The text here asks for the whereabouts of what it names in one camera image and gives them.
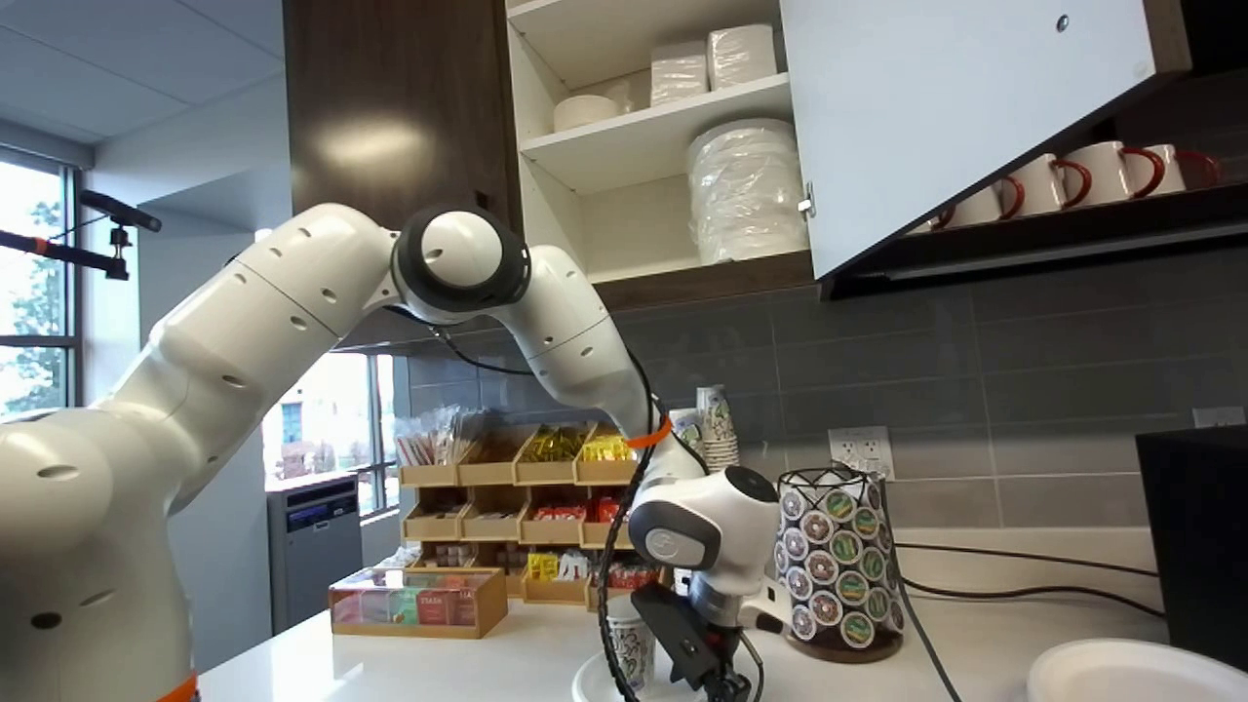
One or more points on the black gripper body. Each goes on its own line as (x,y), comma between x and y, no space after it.
(680,627)

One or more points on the patterned paper coffee cup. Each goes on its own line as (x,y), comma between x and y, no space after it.
(631,658)

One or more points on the white saucer plate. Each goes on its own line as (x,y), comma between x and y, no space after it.
(586,684)

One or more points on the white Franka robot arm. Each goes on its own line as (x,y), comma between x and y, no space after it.
(197,375)

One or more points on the coffee pod carousel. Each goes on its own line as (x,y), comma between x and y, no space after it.
(842,560)

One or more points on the wrapped paper plate stack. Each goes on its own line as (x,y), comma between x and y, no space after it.
(746,188)

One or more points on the black coffee machine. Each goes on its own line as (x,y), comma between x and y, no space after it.
(1202,547)

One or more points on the white cabinet door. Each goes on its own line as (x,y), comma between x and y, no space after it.
(960,118)

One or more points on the dark wood cabinet door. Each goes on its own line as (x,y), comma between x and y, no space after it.
(392,118)

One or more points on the wooden condiment organizer rack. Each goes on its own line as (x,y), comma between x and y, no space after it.
(492,513)

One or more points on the wooden tea bag box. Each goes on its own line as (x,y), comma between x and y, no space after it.
(416,605)

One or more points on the grey dishwasher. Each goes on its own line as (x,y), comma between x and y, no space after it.
(314,547)

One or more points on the white bowl stack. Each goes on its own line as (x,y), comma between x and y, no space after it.
(589,111)

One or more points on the white wall outlet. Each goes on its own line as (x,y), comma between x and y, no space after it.
(864,452)

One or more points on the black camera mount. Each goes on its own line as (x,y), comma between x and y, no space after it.
(117,216)

